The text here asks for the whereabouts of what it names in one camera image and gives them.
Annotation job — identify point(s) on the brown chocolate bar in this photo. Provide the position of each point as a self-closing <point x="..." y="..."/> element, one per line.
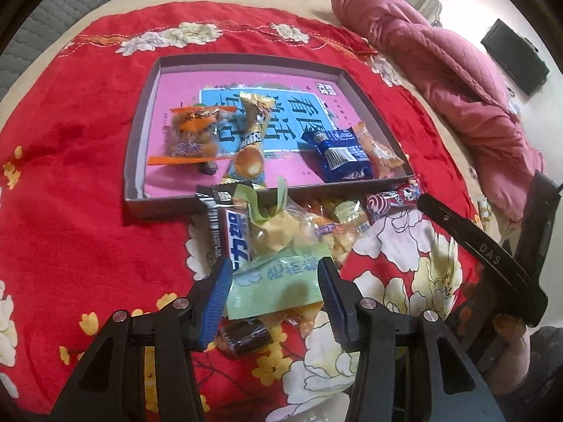
<point x="233" y="233"/>

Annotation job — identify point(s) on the small yellow snack packet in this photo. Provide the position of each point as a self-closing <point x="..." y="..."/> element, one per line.
<point x="484" y="212"/>

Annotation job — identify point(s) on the blue cookie packet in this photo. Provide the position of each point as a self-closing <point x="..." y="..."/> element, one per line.
<point x="338" y="156"/>

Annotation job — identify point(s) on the peach wafer packet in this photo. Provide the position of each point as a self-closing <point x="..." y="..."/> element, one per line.
<point x="378" y="151"/>

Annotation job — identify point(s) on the yellow rice cracker packet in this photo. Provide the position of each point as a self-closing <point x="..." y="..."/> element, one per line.
<point x="341" y="241"/>

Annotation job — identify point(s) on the small brown cake packet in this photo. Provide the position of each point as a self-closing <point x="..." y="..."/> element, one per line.
<point x="244" y="338"/>

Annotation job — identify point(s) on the red floral blanket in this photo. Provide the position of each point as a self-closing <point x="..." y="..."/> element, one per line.
<point x="66" y="140"/>

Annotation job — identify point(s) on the yellow egg roll packet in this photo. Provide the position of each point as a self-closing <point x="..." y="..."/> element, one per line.
<point x="248" y="162"/>

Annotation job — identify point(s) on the small wrapped candy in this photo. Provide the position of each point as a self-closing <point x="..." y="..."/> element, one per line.
<point x="473" y="171"/>

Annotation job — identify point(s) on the shallow cardboard box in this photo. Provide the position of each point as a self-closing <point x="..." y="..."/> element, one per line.
<point x="158" y="209"/>

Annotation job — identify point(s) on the black television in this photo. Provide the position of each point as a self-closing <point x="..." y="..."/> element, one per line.
<point x="514" y="55"/>

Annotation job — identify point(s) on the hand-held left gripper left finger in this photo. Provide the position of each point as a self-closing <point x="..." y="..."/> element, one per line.
<point x="217" y="303"/>

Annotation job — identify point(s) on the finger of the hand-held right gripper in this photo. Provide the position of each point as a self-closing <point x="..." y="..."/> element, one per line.
<point x="466" y="233"/>
<point x="539" y="215"/>

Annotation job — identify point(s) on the pink quilt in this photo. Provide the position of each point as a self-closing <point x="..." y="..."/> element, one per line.
<point x="418" y="52"/>

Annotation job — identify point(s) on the mint green label packet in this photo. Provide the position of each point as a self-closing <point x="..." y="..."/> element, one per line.
<point x="272" y="285"/>

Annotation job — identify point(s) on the orange nut packet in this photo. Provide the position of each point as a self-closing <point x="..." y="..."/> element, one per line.
<point x="193" y="134"/>

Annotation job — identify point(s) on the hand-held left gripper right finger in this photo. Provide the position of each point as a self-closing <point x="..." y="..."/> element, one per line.
<point x="332" y="303"/>

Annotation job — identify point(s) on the red snack packet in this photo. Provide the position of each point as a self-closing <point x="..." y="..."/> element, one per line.
<point x="389" y="196"/>

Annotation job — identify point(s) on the person's right hand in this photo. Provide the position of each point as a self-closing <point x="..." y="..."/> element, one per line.
<point x="517" y="351"/>

